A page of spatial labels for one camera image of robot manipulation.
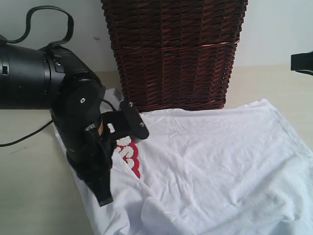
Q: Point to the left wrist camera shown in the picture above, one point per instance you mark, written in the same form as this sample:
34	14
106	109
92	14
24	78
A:
126	122

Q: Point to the dark brown wicker basket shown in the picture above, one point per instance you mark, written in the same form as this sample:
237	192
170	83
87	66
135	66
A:
174	53

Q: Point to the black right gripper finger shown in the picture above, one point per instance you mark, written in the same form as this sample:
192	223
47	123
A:
302	63

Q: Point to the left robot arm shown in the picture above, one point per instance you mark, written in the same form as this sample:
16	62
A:
60	82

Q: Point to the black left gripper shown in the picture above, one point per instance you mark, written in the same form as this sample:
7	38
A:
88	148

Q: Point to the white t-shirt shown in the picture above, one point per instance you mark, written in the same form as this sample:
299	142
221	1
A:
241	171

